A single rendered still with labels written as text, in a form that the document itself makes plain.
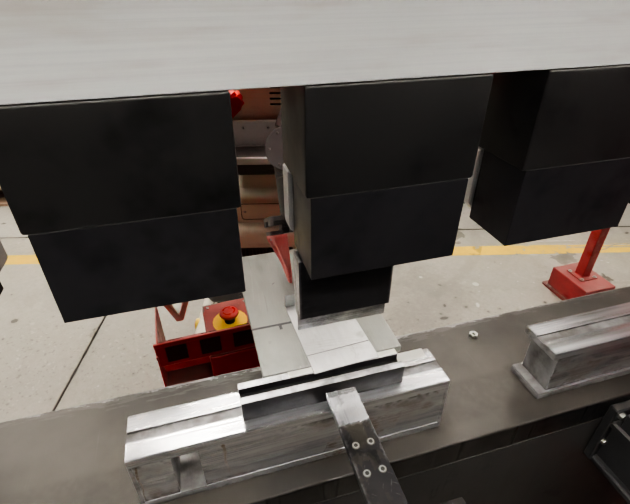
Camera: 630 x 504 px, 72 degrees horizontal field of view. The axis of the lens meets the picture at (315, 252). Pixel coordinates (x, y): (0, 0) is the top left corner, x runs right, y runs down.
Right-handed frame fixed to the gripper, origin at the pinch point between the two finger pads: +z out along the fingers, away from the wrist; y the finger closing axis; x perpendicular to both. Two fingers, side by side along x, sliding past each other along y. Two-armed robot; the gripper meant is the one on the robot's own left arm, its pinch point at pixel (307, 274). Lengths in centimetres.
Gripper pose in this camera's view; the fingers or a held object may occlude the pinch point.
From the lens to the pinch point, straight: 65.3
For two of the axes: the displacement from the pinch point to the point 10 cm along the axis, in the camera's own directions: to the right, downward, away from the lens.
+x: -2.5, -0.2, 9.7
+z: 1.3, 9.9, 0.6
